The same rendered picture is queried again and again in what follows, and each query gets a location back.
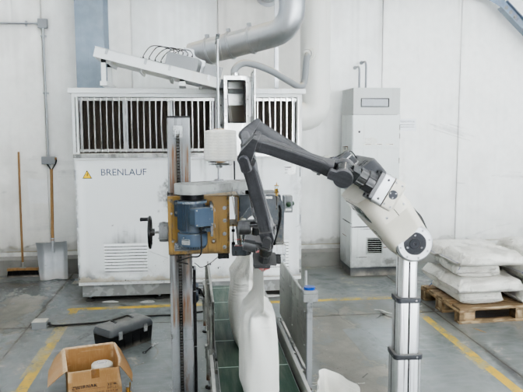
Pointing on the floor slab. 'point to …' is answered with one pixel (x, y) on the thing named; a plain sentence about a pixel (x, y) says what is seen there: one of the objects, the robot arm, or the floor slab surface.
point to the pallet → (467, 313)
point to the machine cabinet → (114, 127)
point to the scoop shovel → (56, 257)
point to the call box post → (309, 344)
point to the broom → (22, 243)
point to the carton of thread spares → (90, 378)
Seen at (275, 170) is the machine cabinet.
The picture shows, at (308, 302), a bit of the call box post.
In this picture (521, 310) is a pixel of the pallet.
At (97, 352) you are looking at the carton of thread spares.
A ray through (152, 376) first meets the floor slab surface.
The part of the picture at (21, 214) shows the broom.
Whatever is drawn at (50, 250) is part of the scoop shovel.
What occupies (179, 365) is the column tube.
